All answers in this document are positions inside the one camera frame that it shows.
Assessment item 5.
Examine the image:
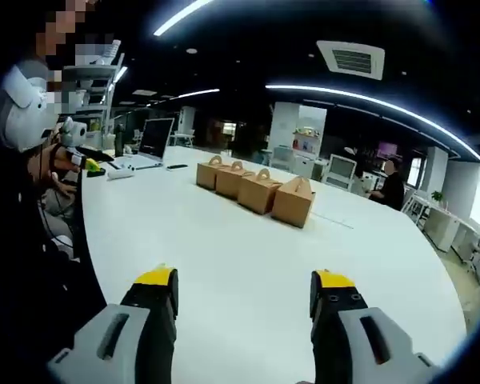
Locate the black bottle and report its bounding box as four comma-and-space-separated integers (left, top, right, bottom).
114, 123, 126, 158

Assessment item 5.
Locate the white shelf rack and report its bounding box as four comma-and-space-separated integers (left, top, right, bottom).
62, 51, 126, 139

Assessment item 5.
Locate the purple display screen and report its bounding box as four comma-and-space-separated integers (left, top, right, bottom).
377, 141, 399, 159

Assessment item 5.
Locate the open laptop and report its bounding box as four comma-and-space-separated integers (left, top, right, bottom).
115, 117, 176, 171

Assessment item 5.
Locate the curved ceiling light strip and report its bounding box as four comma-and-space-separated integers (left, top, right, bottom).
265, 83, 480, 162

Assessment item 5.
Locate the white pillar cabinet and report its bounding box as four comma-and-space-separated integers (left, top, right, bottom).
269, 101, 328, 158

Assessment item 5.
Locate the ceiling air conditioner vent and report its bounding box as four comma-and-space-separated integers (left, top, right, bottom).
315, 39, 386, 82

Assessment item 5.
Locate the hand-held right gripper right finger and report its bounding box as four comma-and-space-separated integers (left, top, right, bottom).
310, 270, 441, 384

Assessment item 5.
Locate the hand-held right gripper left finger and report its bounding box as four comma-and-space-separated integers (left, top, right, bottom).
46, 263, 180, 384

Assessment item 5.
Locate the white chest-worn device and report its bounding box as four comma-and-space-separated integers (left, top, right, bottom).
2, 63, 52, 153

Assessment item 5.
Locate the white office chair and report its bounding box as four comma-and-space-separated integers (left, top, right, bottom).
325, 153, 358, 190

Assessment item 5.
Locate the brown paper box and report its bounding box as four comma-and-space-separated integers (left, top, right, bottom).
214, 160, 248, 200
270, 176, 317, 230
195, 154, 224, 190
237, 168, 283, 216

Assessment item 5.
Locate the straight ceiling light strip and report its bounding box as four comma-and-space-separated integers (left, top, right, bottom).
152, 0, 216, 38

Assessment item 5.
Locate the white cylindrical object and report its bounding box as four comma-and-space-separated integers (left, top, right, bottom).
106, 167, 137, 182

